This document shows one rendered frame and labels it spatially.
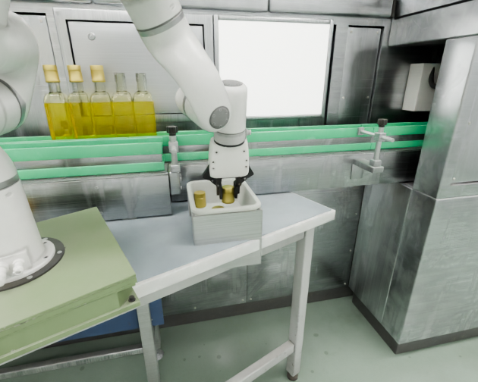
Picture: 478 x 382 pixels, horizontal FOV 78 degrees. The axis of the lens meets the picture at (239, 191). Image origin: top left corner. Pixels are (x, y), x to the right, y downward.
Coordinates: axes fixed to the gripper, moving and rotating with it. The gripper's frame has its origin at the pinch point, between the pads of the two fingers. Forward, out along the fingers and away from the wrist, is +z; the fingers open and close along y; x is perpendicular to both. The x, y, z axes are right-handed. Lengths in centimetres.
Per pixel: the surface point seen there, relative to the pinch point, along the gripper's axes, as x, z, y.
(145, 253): 14.5, 5.8, 21.5
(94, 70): -27.0, -24.5, 33.6
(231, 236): 12.8, 4.9, 1.1
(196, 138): -20.3, -5.9, 7.0
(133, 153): -10.1, -7.2, 24.3
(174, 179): -6.8, -0.2, 14.1
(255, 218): 11.4, 0.8, -5.1
